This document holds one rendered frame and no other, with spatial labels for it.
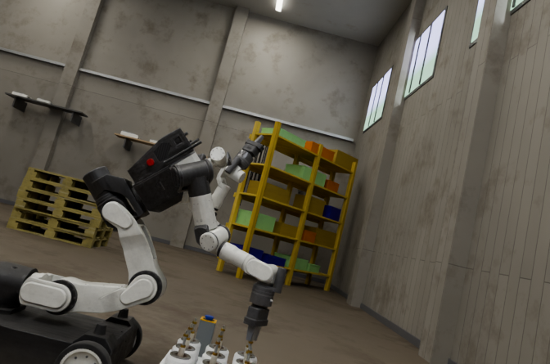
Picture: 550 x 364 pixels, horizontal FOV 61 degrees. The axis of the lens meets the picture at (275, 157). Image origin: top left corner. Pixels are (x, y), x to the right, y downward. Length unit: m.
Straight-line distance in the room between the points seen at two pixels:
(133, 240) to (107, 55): 9.84
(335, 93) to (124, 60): 5.01
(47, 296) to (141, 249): 0.41
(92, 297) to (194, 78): 9.33
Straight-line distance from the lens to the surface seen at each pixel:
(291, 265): 8.09
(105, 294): 2.15
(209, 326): 2.18
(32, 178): 6.96
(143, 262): 2.10
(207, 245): 1.89
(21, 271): 2.27
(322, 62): 11.44
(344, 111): 11.18
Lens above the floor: 0.74
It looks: 9 degrees up
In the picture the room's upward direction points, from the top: 14 degrees clockwise
